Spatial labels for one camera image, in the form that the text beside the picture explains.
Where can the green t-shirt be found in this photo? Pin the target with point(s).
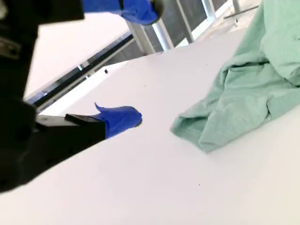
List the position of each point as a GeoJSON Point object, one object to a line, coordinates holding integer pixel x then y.
{"type": "Point", "coordinates": [246, 93]}

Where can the small black block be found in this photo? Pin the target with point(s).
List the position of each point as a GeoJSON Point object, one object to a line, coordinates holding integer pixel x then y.
{"type": "Point", "coordinates": [106, 71]}

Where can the small black stand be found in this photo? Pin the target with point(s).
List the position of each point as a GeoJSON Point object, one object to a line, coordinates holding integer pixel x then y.
{"type": "Point", "coordinates": [236, 22]}

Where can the thin grey metal rod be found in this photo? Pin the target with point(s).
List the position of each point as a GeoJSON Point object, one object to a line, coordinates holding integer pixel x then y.
{"type": "Point", "coordinates": [241, 12]}

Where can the white frame bar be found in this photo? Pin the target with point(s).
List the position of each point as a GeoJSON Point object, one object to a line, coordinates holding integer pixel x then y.
{"type": "Point", "coordinates": [186, 22]}
{"type": "Point", "coordinates": [141, 38]}
{"type": "Point", "coordinates": [209, 10]}
{"type": "Point", "coordinates": [236, 5]}

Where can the white round post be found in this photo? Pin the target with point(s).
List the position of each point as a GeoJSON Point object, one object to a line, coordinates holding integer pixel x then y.
{"type": "Point", "coordinates": [162, 35]}

